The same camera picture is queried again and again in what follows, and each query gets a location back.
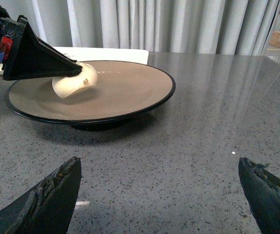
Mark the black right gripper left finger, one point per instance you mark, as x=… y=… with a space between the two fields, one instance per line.
x=46 y=208

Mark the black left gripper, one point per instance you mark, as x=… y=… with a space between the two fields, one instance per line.
x=23 y=55

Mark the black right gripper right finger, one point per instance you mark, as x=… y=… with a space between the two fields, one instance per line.
x=262 y=190

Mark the white steamed bun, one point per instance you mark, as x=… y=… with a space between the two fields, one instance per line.
x=67 y=86

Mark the brown plate with black rim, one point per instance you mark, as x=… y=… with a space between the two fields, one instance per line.
x=124 y=90

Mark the grey curtain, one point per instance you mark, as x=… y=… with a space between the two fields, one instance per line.
x=227 y=27

